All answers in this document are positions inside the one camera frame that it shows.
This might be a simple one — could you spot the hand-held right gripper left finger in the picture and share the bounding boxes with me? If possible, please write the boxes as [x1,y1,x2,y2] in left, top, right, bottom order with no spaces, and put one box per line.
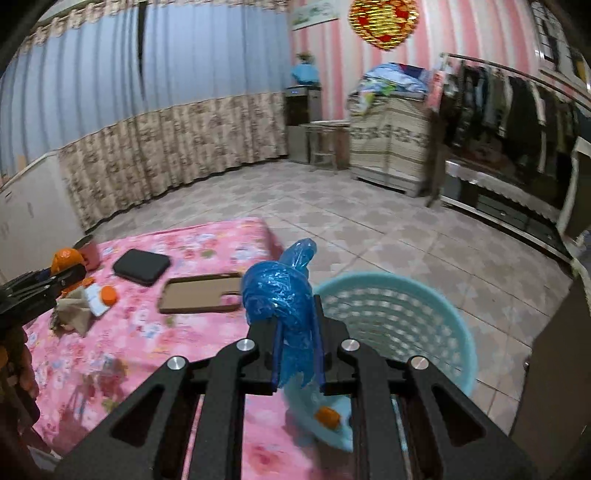
[53,320,283,480]

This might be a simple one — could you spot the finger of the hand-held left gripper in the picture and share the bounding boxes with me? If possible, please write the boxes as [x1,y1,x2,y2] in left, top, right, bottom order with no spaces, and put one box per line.
[0,264,87,324]
[0,269,54,296]

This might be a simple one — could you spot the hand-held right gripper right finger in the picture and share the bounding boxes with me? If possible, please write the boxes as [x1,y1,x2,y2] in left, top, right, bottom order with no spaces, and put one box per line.
[314,295,541,480]

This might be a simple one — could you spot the orange fruit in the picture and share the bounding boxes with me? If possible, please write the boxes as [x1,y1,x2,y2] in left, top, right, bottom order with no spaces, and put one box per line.
[51,248,86,278]

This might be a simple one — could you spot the light blue paper box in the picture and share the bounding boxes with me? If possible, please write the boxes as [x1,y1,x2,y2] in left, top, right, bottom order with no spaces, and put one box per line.
[85,284,109,317]

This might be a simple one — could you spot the small orange peel piece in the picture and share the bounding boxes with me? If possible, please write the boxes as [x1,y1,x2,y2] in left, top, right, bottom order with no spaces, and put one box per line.
[315,407,341,430]

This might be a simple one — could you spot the blue plastic bag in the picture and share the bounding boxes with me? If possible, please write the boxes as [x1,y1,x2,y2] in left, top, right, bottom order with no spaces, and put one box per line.
[242,237,324,393]

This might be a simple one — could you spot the teal plastic basket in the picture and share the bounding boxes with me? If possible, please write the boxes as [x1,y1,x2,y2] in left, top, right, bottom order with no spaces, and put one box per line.
[281,271,477,453]

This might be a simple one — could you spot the person's left hand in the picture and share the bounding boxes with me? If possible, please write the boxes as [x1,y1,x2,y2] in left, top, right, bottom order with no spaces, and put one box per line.
[0,342,40,435]

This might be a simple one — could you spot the grey-green cloth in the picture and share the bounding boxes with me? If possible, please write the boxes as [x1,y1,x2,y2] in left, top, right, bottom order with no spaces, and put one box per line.
[50,285,95,337]

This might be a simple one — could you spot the pink mug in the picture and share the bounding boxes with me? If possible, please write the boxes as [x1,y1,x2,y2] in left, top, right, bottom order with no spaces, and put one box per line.
[76,235,100,271]

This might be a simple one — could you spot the white cabinet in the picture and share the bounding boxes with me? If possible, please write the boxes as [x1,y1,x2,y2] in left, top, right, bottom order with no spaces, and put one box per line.
[0,152,86,273]

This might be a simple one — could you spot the black pouch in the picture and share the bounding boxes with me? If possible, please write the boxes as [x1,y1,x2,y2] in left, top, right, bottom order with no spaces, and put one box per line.
[113,249,171,287]

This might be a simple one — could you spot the brown phone case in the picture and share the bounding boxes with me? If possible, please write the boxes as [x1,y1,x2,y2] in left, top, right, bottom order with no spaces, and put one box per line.
[159,272,245,315]

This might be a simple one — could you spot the pink floral tablecloth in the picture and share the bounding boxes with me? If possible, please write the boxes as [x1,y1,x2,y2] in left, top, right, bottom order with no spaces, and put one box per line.
[21,217,356,480]

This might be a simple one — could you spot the blue floral curtain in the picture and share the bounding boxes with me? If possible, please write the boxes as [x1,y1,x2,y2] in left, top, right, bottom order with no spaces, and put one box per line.
[139,0,296,185]
[0,0,148,232]

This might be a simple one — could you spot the dark wooden cabinet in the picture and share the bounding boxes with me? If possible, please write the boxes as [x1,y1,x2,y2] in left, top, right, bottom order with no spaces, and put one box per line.
[508,272,591,480]

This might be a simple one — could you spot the patterned cloth covered cabinet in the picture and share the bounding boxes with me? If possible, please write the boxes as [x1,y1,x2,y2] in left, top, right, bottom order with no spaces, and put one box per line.
[348,92,439,198]

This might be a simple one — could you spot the grey water dispenser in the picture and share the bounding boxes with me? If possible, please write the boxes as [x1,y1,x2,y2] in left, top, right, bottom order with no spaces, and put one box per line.
[285,85,322,164]

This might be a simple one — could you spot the low cabinet with lace cover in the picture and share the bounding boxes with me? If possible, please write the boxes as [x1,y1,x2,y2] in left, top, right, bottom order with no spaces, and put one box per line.
[438,157,578,264]

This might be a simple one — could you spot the small metal stool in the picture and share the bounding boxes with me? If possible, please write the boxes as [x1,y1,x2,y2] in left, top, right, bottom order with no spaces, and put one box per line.
[300,119,352,171]

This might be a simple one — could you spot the blue cloth cover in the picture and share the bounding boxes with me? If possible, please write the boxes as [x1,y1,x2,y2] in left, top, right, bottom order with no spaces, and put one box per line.
[291,64,321,88]

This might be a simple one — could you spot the pile of folded clothes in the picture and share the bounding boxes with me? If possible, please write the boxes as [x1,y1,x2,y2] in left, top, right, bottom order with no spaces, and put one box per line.
[358,62,432,107]

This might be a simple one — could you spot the pink gift bag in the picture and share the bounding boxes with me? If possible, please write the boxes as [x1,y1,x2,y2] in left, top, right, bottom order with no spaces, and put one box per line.
[427,69,451,109]

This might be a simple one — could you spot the cloth covered television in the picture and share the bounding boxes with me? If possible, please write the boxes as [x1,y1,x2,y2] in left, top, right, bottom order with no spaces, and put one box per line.
[556,136,591,250]

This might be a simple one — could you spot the row of hanging clothes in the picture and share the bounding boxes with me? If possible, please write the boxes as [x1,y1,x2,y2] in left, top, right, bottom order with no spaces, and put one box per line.
[441,62,580,160]

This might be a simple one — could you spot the metal clothes rack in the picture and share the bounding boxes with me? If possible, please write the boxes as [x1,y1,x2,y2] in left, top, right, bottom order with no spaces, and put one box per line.
[425,53,591,208]

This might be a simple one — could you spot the red heart wall decoration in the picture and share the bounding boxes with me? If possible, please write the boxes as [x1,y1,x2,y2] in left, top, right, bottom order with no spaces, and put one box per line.
[348,0,420,51]

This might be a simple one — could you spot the landscape wall picture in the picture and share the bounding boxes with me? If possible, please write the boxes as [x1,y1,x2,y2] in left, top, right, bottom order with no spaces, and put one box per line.
[291,0,340,31]

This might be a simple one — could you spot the framed wall picture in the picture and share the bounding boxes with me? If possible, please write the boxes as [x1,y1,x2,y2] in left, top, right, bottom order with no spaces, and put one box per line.
[531,0,591,81]

